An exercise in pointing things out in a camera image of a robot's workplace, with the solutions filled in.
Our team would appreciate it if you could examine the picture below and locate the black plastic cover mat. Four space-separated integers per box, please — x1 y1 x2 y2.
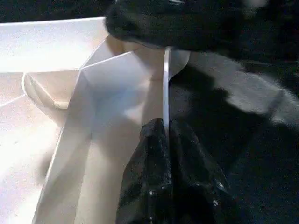
0 0 299 224

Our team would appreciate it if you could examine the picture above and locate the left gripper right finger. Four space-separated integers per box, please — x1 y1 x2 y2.
169 120 236 224

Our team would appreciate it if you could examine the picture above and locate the white plastic table top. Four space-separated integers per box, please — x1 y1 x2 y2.
0 16 191 224

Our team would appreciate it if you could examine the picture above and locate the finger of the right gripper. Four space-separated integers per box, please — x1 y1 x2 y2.
104 0 246 53

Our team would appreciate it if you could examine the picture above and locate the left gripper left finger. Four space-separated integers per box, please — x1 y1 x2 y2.
116 118 175 224

